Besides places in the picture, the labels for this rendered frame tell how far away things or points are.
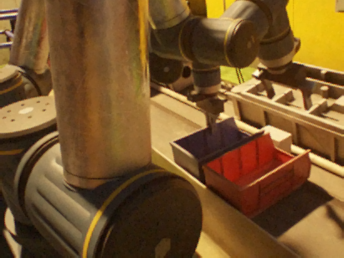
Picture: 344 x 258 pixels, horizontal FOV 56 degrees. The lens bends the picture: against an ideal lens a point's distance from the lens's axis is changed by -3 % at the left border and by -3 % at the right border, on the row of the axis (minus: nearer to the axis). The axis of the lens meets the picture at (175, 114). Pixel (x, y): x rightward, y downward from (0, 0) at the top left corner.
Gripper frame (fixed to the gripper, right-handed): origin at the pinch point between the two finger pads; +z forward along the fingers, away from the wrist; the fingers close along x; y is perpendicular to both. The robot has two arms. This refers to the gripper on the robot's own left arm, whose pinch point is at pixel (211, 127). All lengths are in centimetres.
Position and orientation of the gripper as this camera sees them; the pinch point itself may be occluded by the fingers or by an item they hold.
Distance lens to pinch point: 137.7
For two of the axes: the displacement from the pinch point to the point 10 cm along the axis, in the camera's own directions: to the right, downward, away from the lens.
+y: 8.4, -3.2, 4.4
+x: -5.3, -2.9, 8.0
